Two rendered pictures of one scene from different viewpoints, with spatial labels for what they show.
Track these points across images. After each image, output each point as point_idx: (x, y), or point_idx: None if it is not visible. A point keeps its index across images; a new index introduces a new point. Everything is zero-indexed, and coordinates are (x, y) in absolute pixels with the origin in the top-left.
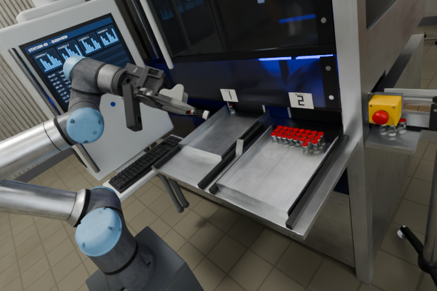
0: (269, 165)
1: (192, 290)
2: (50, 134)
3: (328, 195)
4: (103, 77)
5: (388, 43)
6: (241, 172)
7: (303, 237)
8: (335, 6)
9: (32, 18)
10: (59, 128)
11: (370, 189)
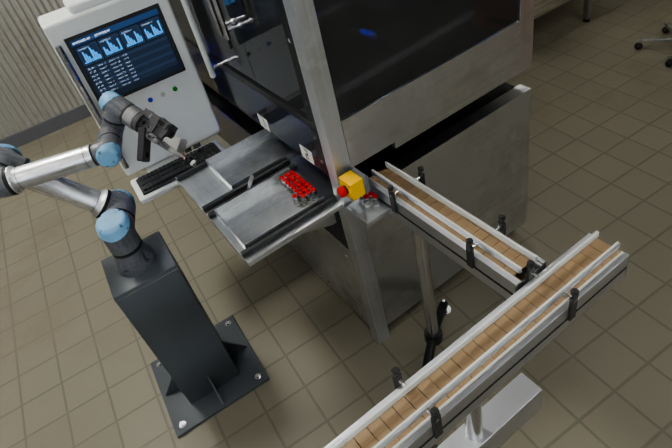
0: (265, 205)
1: (181, 288)
2: (85, 157)
3: (285, 241)
4: (126, 118)
5: (398, 119)
6: (241, 205)
7: (248, 264)
8: (309, 99)
9: (78, 11)
10: (91, 155)
11: (367, 249)
